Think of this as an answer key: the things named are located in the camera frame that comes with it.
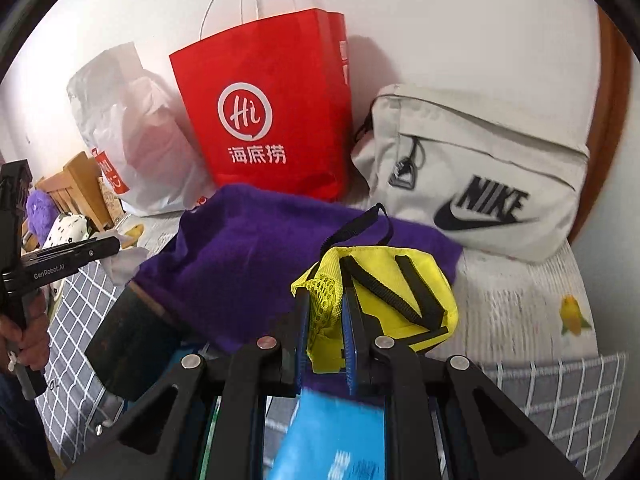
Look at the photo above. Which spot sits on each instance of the newspaper print bed sheet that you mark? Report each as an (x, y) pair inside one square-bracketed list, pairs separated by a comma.
[(509, 311)]

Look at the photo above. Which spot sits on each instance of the person's left hand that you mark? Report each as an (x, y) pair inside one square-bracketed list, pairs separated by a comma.
[(33, 343)]

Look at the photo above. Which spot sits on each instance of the yellow mesh pouch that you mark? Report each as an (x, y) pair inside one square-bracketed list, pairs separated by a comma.
[(403, 288)]

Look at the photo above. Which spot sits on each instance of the grey checked tablecloth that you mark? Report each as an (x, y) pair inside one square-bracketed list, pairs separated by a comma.
[(574, 403)]

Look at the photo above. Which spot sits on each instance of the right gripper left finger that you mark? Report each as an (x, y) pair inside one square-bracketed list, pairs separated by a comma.
[(205, 419)]

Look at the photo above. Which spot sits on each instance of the brown wooden door frame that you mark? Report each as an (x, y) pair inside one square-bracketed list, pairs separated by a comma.
[(609, 115)]

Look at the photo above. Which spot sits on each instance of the dark green tea tin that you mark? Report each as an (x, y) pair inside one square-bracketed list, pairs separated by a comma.
[(134, 343)]

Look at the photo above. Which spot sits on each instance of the white Miniso plastic bag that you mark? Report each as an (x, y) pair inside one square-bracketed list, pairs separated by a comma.
[(125, 119)]

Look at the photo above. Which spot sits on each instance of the red Haidilao paper bag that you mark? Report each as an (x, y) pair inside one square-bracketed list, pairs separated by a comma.
[(270, 104)]

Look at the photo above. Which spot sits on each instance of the grey Nike waist bag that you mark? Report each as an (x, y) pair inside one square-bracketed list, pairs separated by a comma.
[(481, 171)]

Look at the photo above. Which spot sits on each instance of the blue tissue pack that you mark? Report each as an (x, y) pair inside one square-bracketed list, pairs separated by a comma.
[(332, 438)]

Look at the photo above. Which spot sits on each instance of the purple towel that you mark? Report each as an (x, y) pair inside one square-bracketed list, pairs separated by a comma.
[(226, 274)]

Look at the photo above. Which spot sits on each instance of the black spotted white pillow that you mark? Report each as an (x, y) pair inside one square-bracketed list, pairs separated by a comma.
[(68, 229)]

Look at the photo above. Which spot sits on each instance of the purple plush toy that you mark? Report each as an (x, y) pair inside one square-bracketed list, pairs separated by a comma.
[(41, 214)]

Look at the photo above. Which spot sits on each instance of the white paper towel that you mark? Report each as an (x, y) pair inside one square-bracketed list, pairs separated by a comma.
[(123, 266)]

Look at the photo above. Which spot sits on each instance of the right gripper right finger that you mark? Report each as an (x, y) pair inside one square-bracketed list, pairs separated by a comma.
[(443, 419)]

